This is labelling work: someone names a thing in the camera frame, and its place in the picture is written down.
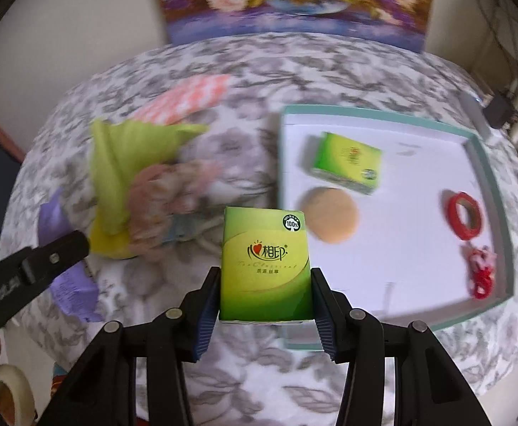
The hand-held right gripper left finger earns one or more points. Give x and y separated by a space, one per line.
205 319

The red pink scrunchie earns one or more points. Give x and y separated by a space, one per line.
481 275

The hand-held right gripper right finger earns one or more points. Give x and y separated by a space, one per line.
325 319

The teal white shallow tray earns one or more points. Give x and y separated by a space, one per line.
410 253

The red tape roll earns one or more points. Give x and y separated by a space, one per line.
454 219

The blue face mask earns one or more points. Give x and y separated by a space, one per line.
188 230

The round beige sponge puff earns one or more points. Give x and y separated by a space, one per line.
330 215

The grey floral blanket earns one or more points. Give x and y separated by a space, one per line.
250 386

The light green cloth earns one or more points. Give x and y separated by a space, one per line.
112 177

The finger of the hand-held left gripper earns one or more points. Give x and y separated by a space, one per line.
54 257

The pink white striped cloth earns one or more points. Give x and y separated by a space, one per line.
183 97

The green tissue pack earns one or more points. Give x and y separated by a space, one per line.
348 162
265 266

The white power strip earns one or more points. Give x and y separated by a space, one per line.
474 113

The pink floral cloth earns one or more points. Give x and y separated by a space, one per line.
165 195

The purple cloth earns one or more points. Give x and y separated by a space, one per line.
74 293

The floral painting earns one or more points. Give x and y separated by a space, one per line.
285 0

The white tape roll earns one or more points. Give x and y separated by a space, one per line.
21 392

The black power adapter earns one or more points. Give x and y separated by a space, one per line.
500 111

